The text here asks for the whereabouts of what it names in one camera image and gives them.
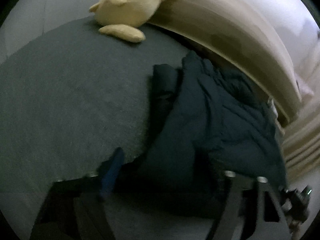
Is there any beige upholstered headboard cushion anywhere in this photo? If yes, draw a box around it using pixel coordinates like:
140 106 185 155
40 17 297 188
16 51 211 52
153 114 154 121
149 0 302 122

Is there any dark navy puffer jacket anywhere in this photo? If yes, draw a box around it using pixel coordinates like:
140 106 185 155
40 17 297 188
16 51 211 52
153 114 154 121
113 51 287 218

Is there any beige pleated curtain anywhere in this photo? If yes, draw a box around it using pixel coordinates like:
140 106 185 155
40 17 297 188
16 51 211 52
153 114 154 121
282 29 320 181

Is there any yellow Pikachu plush toy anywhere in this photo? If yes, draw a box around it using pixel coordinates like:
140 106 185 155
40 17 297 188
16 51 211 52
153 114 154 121
89 0 165 43

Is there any grey bed sheet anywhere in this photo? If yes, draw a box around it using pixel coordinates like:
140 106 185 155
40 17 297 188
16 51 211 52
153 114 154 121
0 17 226 240

